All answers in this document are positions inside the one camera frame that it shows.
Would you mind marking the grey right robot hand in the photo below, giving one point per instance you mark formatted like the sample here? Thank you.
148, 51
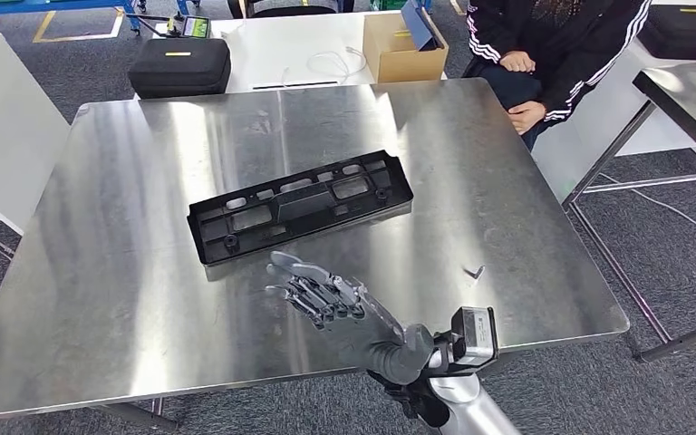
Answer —
360, 330

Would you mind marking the person's hand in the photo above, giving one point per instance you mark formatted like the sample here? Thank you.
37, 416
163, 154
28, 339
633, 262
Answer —
527, 115
517, 62

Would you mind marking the black plastic plate bracket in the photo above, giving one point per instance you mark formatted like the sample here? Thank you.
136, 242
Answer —
300, 207

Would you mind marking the stainless steel workbench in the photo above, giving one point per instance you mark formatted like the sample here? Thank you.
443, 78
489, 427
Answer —
144, 240

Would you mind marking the person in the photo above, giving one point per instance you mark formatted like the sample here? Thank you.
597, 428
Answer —
564, 54

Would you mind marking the white table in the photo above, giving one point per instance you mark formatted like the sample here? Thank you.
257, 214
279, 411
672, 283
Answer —
276, 48
594, 138

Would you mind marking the blue flat folder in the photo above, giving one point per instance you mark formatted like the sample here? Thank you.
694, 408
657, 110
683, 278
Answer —
419, 24

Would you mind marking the brown cardboard box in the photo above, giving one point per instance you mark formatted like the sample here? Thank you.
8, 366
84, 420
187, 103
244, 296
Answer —
405, 63

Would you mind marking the small dark bent piece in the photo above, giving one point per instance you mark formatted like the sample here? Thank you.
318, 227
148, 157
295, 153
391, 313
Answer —
475, 272

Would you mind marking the black office chair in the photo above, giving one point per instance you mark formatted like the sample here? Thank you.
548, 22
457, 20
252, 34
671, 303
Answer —
288, 9

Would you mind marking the small screen device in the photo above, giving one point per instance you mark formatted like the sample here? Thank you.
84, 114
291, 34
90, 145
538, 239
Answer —
196, 27

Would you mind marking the black tripod stand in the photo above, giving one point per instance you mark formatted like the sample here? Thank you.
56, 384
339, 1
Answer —
162, 25

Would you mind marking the white cabinet panel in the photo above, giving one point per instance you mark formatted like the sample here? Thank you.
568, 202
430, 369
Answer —
6, 120

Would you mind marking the yellow floor tape square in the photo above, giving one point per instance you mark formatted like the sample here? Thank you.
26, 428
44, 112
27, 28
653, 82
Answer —
45, 27

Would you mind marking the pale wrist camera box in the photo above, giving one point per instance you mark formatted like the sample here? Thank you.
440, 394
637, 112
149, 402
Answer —
474, 336

